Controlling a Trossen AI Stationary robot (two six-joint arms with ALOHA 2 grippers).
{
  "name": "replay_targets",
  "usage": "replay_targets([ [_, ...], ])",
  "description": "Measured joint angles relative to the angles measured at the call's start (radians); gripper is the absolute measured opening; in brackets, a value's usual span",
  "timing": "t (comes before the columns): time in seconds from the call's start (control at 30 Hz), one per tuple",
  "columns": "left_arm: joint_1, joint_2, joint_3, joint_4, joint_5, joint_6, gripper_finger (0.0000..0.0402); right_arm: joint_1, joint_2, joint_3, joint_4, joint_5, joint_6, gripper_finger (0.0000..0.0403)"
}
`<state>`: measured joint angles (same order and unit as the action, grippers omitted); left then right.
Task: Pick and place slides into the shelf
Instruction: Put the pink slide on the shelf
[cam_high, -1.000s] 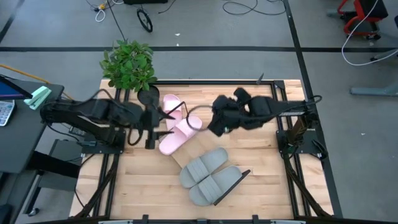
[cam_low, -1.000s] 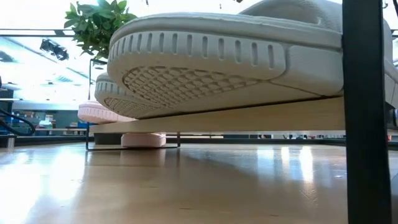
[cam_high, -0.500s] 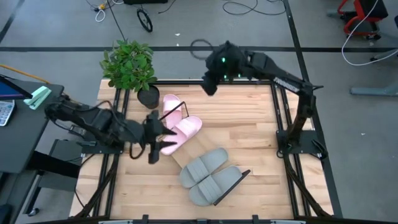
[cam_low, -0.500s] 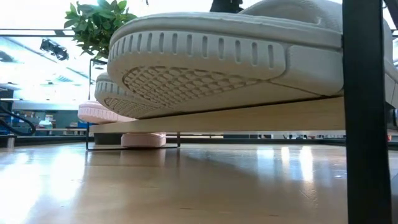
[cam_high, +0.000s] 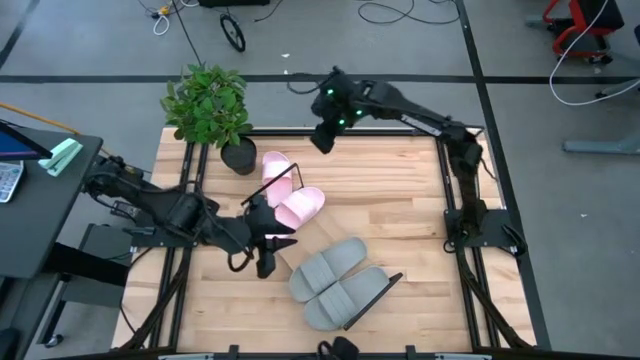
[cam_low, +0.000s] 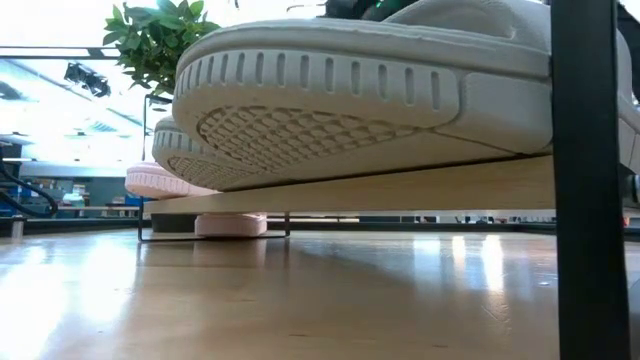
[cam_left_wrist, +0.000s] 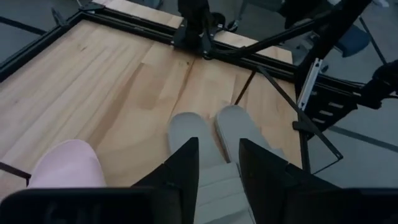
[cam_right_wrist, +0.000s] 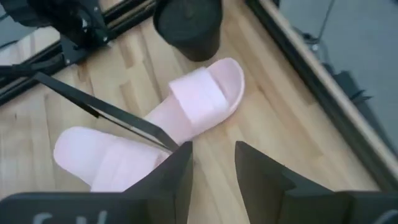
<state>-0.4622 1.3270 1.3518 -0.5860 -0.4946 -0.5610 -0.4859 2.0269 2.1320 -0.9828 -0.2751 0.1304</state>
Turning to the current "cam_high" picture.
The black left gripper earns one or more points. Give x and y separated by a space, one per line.
265 260

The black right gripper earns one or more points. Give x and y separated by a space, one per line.
337 105

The pink slide sandal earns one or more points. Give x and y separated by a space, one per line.
302 205
276 172

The grey slide sandal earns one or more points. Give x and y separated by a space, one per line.
345 300
325 270

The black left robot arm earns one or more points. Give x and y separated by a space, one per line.
180 215

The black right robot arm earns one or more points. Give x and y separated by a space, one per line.
425 125

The black bicycle wheel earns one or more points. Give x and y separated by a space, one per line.
233 32

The green potted plant black pot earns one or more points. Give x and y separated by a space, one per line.
207 105

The dark rounded object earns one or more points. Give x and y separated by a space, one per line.
345 347

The black floor box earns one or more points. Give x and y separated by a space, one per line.
232 2

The black box under desk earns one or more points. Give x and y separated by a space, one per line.
100 240

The mint green stapler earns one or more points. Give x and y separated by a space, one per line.
61 156

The black desk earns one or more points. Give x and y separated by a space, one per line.
30 225

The desk caster wheel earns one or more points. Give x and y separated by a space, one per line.
54 341

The red and black cart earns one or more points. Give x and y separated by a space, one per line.
582 25

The grey table leg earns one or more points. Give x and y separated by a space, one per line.
600 146

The white calculator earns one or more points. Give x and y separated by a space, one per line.
9 180

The yellow stick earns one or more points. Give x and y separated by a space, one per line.
30 114

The dark laptop screen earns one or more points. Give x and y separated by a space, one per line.
15 142

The wooden shelf black metal frame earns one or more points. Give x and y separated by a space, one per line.
325 230

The black aluminium rig frame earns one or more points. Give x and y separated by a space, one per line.
400 132

